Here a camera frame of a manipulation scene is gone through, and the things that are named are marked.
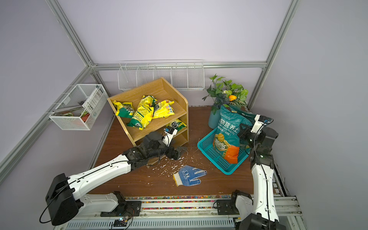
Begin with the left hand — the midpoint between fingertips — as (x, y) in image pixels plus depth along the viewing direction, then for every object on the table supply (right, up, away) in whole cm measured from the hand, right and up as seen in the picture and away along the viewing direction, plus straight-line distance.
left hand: (180, 146), depth 75 cm
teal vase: (+22, +14, +24) cm, 36 cm away
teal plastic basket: (+15, -4, +19) cm, 25 cm away
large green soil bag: (+25, +3, +4) cm, 26 cm away
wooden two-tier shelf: (-4, +21, -3) cm, 22 cm away
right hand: (+32, +12, 0) cm, 34 cm away
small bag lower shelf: (-2, +10, +11) cm, 15 cm away
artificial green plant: (+25, +28, +3) cm, 38 cm away
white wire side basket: (-54, +20, +1) cm, 58 cm away
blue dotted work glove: (+3, -20, +10) cm, 22 cm away
